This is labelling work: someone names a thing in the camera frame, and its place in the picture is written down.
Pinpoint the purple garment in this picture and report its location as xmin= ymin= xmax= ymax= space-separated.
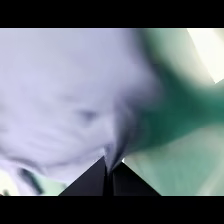
xmin=0 ymin=28 xmax=164 ymax=197

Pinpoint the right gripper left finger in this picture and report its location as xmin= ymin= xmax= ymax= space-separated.
xmin=58 ymin=156 xmax=108 ymax=197

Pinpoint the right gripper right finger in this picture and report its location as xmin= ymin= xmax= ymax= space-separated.
xmin=111 ymin=161 xmax=162 ymax=197

